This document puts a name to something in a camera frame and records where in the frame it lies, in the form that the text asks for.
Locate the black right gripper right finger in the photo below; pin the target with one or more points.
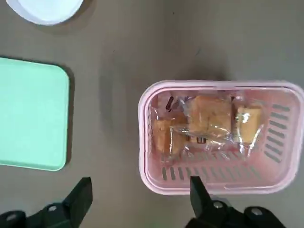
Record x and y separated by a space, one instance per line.
199 199

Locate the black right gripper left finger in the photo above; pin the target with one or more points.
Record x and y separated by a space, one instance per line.
78 199

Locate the clear-wrapped bread pack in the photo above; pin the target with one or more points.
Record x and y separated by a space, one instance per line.
164 135
209 114
247 123

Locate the small pink slotted basket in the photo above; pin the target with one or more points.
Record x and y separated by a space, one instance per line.
280 171

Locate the green rectangular tray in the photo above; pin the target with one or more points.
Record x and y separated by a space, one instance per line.
31 114

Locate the white round plate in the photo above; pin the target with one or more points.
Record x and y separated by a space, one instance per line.
45 12

